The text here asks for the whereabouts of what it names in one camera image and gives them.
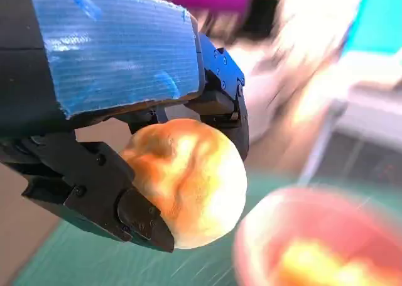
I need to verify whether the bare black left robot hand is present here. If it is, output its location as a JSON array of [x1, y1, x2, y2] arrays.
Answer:
[[0, 0, 251, 254]]

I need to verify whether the toy bread bun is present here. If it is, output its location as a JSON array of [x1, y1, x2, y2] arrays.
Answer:
[[276, 238, 387, 286], [119, 118, 248, 250]]

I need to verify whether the pink bowl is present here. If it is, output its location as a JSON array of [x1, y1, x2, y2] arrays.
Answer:
[[234, 185, 402, 286]]

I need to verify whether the green cutting mat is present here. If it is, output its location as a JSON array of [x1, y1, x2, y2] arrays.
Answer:
[[12, 171, 302, 286]]

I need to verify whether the large white mesh cabinet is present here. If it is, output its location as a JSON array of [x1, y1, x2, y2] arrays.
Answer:
[[296, 78, 402, 192]]

